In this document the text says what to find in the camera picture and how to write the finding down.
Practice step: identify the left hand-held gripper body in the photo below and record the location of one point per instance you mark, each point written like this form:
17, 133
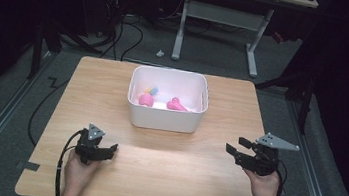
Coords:
89, 149

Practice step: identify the white plastic bin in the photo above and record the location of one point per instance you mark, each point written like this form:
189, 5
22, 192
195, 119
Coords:
165, 118

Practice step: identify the black computer tower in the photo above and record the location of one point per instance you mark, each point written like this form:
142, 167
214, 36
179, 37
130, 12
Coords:
112, 3

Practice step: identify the grey tape piece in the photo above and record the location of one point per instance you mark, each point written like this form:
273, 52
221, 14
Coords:
31, 166

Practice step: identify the person's left hand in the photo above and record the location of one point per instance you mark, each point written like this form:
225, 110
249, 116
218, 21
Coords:
77, 173

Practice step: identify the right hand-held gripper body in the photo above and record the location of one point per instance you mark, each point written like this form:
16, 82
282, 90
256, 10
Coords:
263, 161

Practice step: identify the white-legged wooden desk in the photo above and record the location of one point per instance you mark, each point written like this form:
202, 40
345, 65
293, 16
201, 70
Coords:
223, 15

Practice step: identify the black metal stand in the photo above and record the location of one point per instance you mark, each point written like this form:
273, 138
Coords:
37, 47
306, 104

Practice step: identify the pink bone toy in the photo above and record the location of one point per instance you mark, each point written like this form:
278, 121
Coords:
176, 105

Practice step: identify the white paper scrap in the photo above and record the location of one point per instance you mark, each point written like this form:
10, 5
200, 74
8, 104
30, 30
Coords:
160, 53

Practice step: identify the person's right hand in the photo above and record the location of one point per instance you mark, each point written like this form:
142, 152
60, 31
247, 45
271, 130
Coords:
263, 188

